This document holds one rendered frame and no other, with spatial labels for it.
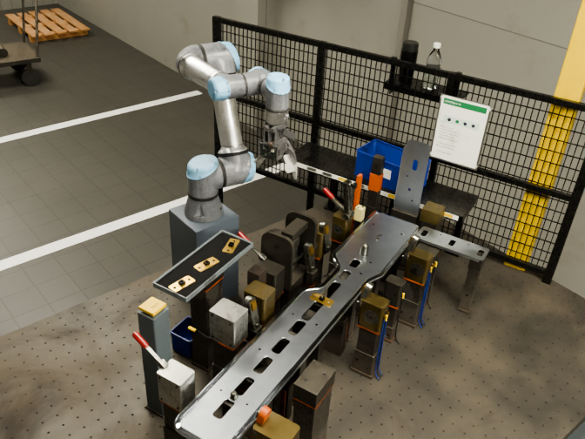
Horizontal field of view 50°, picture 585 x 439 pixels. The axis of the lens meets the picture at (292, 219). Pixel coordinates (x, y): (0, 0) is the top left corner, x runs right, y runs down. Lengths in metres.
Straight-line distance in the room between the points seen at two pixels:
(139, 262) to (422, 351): 2.12
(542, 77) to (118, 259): 2.77
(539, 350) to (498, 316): 0.22
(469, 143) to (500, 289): 0.67
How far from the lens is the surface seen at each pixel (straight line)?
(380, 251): 2.51
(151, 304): 1.98
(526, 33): 3.94
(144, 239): 4.28
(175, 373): 1.90
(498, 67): 4.06
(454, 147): 2.90
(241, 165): 2.40
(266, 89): 1.98
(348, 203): 2.55
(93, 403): 2.35
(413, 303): 2.57
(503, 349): 2.67
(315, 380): 1.93
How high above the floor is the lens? 2.45
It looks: 33 degrees down
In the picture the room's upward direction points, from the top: 4 degrees clockwise
